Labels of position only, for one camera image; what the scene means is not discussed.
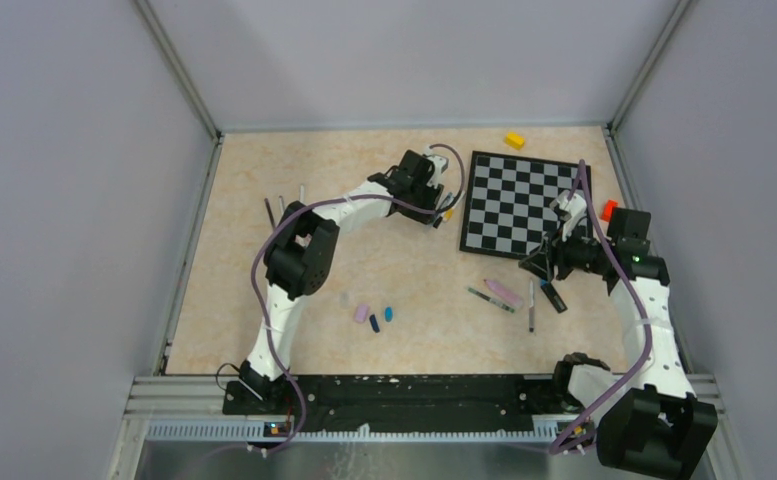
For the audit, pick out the black marker blue cap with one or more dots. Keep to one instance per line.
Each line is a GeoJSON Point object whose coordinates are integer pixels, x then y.
{"type": "Point", "coordinates": [553, 296]}

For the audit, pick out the white marker dark blue cap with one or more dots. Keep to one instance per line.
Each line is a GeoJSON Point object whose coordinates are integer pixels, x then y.
{"type": "Point", "coordinates": [531, 307]}

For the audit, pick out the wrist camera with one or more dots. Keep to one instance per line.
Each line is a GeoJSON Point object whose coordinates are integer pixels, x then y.
{"type": "Point", "coordinates": [439, 166]}
{"type": "Point", "coordinates": [570, 208]}

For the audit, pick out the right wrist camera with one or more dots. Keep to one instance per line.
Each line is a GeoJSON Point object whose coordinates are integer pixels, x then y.
{"type": "Point", "coordinates": [570, 208]}

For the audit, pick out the red block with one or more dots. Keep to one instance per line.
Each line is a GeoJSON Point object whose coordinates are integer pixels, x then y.
{"type": "Point", "coordinates": [608, 210]}

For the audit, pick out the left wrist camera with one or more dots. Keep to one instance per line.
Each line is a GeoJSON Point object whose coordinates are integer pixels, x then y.
{"type": "Point", "coordinates": [439, 166]}

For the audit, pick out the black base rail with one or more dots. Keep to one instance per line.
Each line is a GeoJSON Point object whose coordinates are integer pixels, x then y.
{"type": "Point", "coordinates": [407, 403]}

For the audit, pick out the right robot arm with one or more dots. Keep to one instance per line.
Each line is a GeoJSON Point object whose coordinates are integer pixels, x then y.
{"type": "Point", "coordinates": [649, 420]}

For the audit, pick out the pink highlighter pen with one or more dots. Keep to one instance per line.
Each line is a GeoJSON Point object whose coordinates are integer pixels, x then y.
{"type": "Point", "coordinates": [504, 293]}

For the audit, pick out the pink highlighter cap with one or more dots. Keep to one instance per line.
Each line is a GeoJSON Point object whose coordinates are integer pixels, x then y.
{"type": "Point", "coordinates": [361, 313]}

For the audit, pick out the black white chessboard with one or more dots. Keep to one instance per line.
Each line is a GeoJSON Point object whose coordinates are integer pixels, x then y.
{"type": "Point", "coordinates": [507, 207]}

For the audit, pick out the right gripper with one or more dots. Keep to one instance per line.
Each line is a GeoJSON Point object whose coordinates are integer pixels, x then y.
{"type": "Point", "coordinates": [540, 261]}

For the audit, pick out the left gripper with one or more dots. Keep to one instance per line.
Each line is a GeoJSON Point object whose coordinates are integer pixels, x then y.
{"type": "Point", "coordinates": [432, 194]}

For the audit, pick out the green gel pen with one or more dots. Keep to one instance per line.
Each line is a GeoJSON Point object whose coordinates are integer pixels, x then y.
{"type": "Point", "coordinates": [491, 300]}

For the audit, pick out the yellow block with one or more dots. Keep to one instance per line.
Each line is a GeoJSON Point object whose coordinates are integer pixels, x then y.
{"type": "Point", "coordinates": [514, 140]}

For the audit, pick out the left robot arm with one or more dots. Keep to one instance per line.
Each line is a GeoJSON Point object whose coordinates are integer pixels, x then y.
{"type": "Point", "coordinates": [298, 255]}

